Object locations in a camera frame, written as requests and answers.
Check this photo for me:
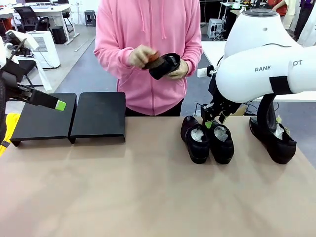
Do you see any yellow plastic part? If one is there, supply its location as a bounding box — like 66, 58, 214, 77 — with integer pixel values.
0, 112, 20, 158

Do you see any black computer tower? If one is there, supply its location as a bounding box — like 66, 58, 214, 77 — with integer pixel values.
51, 26, 67, 45

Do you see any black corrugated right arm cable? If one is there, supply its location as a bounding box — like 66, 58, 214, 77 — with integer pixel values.
256, 92, 281, 135

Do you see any grey stool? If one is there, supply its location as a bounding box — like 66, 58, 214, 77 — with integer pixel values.
84, 9, 97, 27

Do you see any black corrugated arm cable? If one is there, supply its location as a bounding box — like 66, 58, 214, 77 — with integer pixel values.
256, 92, 281, 135
0, 78, 7, 146

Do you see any person in pink sleeve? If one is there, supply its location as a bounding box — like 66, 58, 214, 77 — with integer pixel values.
125, 98, 185, 117

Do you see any black leather shoe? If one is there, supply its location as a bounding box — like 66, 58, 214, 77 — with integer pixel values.
248, 116, 297, 165
180, 115, 211, 165
209, 120, 235, 165
149, 52, 182, 81

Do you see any pink hoodie torso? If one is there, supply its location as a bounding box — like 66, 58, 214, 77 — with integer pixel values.
93, 0, 203, 117

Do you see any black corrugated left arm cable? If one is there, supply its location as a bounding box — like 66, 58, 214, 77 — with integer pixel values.
0, 78, 7, 146

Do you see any background person red shirt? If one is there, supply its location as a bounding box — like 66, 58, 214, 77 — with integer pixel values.
270, 0, 289, 17

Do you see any white computer case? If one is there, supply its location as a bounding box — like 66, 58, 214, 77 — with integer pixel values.
207, 18, 224, 40

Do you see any brown wooden shoe brush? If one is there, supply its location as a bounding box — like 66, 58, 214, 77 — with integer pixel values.
142, 50, 161, 71

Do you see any black mesh office chair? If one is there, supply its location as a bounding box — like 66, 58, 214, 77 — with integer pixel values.
13, 6, 50, 33

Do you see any white office desk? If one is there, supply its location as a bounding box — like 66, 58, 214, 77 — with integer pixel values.
0, 3, 79, 46

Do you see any white paper shoe stuffing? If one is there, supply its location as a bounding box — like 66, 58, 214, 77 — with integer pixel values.
273, 122, 287, 140
190, 127, 205, 142
213, 126, 229, 143

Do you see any person's right forearm pink sleeve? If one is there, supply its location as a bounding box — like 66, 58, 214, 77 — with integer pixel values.
93, 41, 135, 74

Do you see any white dehumidifier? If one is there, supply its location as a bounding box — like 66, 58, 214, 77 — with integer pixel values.
25, 30, 61, 70

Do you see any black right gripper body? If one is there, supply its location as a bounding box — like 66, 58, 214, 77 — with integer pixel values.
209, 81, 244, 117

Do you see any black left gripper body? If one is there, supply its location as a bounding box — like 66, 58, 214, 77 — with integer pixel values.
0, 73, 34, 102

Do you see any person's right hand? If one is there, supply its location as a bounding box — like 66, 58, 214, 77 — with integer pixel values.
128, 44, 158, 69

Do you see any wooden background desk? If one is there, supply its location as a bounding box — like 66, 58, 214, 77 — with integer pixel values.
230, 8, 247, 18

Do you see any person's left hand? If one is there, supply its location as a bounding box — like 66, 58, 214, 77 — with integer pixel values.
164, 60, 190, 79

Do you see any black padded office chair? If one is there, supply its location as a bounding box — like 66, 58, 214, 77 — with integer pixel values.
7, 58, 39, 87

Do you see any black metal shoe stand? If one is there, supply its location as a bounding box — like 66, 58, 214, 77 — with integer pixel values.
9, 92, 78, 148
70, 91, 126, 145

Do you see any person's left forearm pink sleeve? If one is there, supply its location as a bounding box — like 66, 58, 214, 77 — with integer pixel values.
184, 37, 203, 77

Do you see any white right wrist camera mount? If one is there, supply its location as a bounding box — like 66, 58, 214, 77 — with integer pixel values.
197, 65, 218, 78

